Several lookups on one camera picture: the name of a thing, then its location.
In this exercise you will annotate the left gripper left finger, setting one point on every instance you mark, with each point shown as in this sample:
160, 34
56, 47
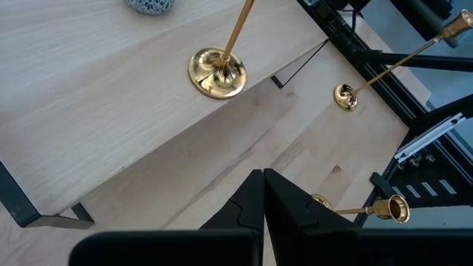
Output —
221, 247

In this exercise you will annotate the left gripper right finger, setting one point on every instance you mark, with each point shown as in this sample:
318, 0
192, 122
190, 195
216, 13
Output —
332, 247

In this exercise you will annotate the short gold candlestick holder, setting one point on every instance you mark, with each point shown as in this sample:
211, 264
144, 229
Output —
391, 208

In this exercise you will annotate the medium gold candlestick holder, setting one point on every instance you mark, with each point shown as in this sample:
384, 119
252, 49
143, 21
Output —
345, 97

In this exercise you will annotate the tall gold candlestick holder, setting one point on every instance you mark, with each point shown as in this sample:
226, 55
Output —
217, 74

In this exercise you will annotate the wooden riser shelf black legs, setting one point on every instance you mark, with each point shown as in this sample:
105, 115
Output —
111, 92

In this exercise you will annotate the white aluminium bracket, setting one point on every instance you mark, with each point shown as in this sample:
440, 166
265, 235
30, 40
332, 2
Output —
430, 138

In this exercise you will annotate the black aluminium rig frame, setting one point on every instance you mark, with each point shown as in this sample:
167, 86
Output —
351, 44

